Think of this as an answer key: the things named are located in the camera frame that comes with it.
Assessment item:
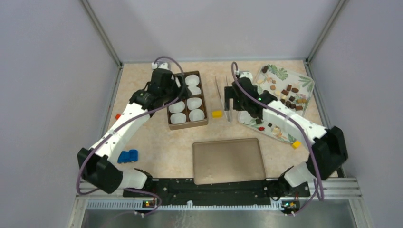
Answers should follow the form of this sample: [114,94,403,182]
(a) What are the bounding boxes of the metal tweezers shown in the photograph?
[214,77,232,122]

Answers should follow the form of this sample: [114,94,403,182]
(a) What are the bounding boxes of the brown chocolate box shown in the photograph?
[167,71,209,130]

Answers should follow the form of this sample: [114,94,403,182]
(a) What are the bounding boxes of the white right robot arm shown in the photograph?
[224,77,348,196]

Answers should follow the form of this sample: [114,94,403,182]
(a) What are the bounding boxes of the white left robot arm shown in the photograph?
[76,68,190,196]

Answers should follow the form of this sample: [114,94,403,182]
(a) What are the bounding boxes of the white paper cup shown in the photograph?
[185,74,200,86]
[170,113,187,124]
[186,97,202,111]
[168,101,186,114]
[189,109,205,122]
[188,86,202,96]

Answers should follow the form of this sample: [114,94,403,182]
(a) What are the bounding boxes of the yellow block centre table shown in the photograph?
[211,110,223,118]

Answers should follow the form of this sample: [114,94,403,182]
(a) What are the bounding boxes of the floral white serving tray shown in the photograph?
[236,64,315,144]

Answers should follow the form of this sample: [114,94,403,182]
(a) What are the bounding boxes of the gold box lid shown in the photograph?
[192,138,266,185]

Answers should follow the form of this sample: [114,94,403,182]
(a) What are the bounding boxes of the yellow block near tray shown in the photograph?
[291,141,301,149]

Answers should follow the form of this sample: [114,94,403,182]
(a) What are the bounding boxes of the blue toy car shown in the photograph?
[117,150,138,164]

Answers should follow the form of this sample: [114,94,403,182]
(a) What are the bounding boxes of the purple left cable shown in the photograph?
[76,56,186,217]

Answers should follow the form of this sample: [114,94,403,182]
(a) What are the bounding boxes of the purple cable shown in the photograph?
[76,56,186,217]
[231,61,325,216]

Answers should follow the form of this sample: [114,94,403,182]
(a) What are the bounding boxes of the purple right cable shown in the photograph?
[231,61,325,216]

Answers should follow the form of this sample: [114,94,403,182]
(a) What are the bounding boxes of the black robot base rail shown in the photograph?
[123,177,311,207]

